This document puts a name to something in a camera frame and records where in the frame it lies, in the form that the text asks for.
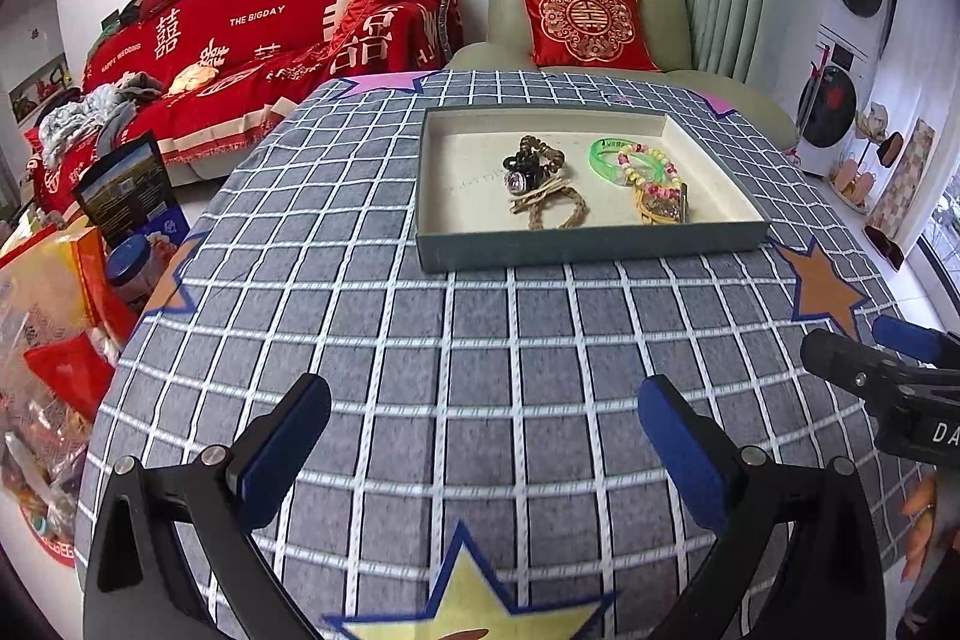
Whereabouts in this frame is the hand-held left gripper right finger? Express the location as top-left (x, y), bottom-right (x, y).
top-left (637, 374), bottom-right (887, 640)

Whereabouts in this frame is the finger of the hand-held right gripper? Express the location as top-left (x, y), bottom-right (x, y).
top-left (801, 329), bottom-right (931, 416)
top-left (872, 315), bottom-right (960, 367)

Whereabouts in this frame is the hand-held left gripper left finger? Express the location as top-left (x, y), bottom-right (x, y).
top-left (82, 374), bottom-right (332, 640)

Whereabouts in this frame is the braided rope bracelet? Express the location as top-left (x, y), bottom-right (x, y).
top-left (508, 179), bottom-right (582, 231)

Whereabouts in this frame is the colourful bead bracelet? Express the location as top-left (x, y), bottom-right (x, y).
top-left (616, 145), bottom-right (683, 195)

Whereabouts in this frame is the beige shallow tray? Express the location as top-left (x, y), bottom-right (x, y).
top-left (415, 106), bottom-right (772, 274)

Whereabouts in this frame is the black hair tie with charm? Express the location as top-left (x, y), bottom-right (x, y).
top-left (501, 154), bottom-right (545, 195)

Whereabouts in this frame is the person's right hand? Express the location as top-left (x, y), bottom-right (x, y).
top-left (900, 479), bottom-right (940, 585)

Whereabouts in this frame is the decorative ornament rack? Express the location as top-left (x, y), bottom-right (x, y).
top-left (829, 100), bottom-right (908, 214)

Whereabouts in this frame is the grey checked tablecloth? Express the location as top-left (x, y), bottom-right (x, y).
top-left (75, 68), bottom-right (931, 640)

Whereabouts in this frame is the white washing machine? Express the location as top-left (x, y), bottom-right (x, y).
top-left (795, 29), bottom-right (875, 176)

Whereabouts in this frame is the clear plastic snack bag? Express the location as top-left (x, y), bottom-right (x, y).
top-left (0, 280), bottom-right (113, 566)

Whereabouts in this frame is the blue lidded jar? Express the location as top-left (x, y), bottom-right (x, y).
top-left (105, 233), bottom-right (162, 315)

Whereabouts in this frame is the orange gift bag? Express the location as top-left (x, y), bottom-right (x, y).
top-left (0, 220), bottom-right (140, 356)

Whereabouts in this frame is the dark printed box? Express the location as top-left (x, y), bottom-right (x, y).
top-left (73, 131), bottom-right (188, 247)

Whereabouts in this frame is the grey clothes pile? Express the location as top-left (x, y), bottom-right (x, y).
top-left (37, 74), bottom-right (166, 165)

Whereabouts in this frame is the red cushion with gold emblem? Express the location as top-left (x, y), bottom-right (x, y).
top-left (515, 0), bottom-right (661, 73)

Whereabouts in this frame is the red covered sofa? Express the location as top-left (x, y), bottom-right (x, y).
top-left (26, 0), bottom-right (466, 214)

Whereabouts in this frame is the green translucent bracelet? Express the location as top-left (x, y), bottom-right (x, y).
top-left (589, 136), bottom-right (650, 185)

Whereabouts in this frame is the brown bead bracelet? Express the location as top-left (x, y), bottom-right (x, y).
top-left (517, 134), bottom-right (565, 176)

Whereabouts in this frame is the red wall picture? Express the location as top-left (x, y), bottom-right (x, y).
top-left (9, 53), bottom-right (70, 124)

